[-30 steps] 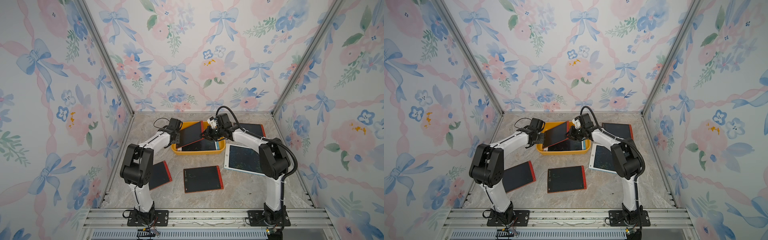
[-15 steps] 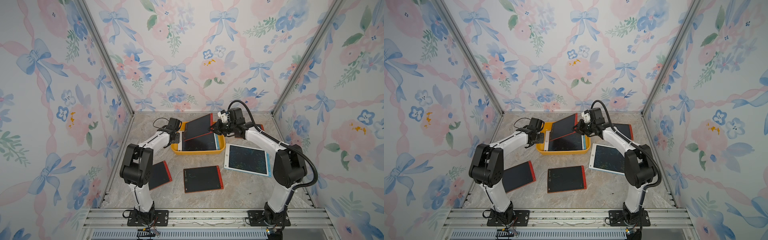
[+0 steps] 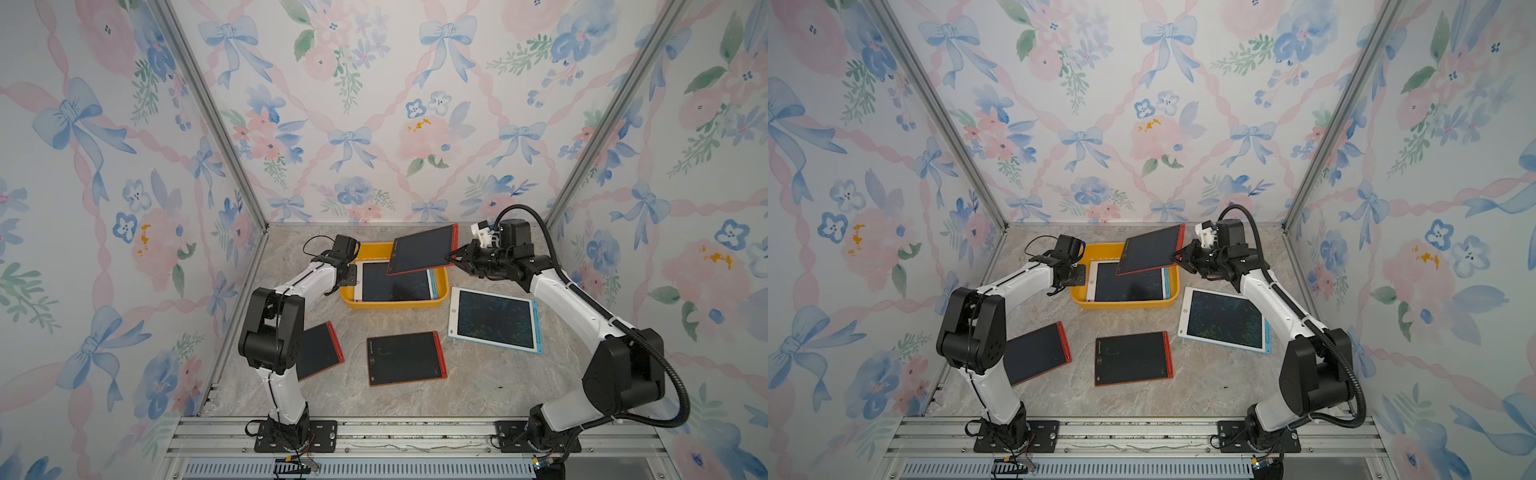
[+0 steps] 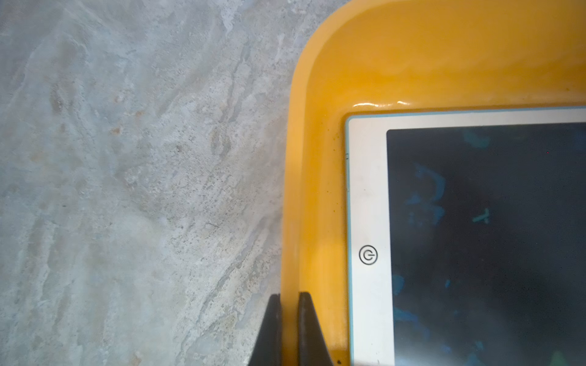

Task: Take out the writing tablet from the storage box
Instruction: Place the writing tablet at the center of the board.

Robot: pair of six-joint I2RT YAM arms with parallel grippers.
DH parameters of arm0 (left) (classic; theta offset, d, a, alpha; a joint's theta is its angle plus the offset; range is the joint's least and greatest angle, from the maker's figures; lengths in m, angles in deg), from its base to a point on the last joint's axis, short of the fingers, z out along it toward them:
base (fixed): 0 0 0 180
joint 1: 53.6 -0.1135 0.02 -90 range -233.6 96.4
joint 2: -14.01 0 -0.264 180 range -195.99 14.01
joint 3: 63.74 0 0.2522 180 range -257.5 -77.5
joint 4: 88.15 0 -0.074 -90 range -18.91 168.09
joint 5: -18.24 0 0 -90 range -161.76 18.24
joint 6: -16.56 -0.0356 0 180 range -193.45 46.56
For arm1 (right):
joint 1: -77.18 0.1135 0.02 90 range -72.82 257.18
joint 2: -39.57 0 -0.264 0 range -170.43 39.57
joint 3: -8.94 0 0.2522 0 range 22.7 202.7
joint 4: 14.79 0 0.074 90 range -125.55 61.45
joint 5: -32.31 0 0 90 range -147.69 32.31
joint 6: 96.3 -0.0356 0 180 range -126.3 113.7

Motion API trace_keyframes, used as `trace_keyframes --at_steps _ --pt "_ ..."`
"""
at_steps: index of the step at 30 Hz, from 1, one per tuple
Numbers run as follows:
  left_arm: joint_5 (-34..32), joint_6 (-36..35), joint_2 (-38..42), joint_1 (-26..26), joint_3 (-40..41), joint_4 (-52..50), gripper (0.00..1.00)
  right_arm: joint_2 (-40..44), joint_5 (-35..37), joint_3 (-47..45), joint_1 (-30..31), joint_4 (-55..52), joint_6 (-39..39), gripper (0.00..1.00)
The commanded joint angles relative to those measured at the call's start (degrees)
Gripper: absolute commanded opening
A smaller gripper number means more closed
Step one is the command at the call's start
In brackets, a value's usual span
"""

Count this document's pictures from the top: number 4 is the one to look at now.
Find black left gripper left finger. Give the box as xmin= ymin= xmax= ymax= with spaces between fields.
xmin=248 ymin=294 xmax=282 ymax=366

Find yellow plastic storage box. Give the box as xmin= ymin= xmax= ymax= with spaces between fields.
xmin=280 ymin=1 xmax=585 ymax=365

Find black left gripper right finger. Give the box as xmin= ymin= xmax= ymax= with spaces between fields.
xmin=298 ymin=292 xmax=334 ymax=366

